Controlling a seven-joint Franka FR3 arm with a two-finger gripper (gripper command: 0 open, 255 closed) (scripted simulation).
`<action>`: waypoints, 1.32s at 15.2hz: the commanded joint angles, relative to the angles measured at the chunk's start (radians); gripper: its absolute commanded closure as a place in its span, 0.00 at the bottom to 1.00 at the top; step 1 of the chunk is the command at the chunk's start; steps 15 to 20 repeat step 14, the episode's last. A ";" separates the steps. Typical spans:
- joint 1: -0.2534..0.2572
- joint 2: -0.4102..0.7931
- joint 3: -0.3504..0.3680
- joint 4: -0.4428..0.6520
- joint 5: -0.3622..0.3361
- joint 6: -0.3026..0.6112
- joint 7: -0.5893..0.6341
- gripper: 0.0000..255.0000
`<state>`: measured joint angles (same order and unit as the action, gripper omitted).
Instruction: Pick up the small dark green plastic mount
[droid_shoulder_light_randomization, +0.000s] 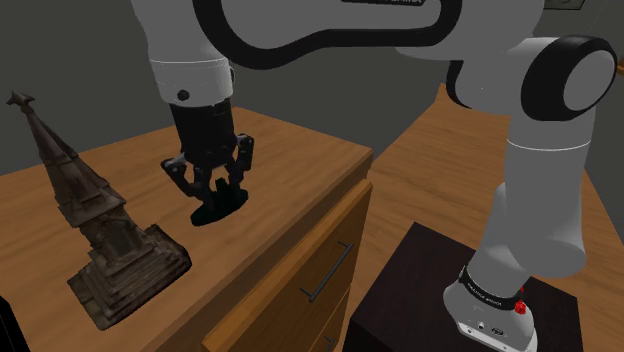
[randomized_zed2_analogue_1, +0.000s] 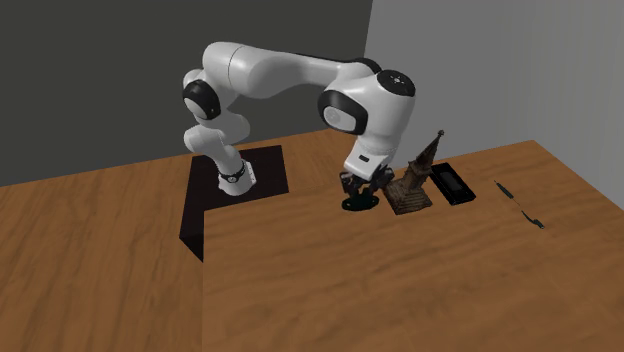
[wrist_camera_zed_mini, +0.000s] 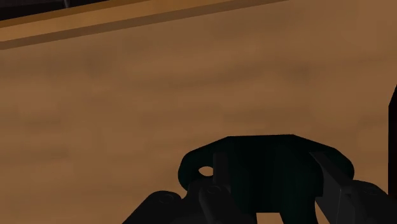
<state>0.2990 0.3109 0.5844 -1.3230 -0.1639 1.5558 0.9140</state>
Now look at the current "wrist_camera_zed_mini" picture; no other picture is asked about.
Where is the brown wooden table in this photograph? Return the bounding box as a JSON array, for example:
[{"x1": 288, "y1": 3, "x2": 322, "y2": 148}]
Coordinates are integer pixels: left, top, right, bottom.
[{"x1": 0, "y1": 0, "x2": 397, "y2": 224}]

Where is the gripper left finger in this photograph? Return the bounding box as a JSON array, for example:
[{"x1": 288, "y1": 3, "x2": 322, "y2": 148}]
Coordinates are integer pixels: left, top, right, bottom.
[{"x1": 122, "y1": 152, "x2": 258, "y2": 224}]

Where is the black upright object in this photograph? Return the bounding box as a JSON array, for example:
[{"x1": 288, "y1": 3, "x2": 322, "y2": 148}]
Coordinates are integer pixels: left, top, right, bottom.
[{"x1": 388, "y1": 83, "x2": 397, "y2": 200}]

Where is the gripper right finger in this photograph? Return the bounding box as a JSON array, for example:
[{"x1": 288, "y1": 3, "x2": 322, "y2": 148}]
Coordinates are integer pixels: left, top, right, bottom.
[{"x1": 309, "y1": 151, "x2": 397, "y2": 224}]

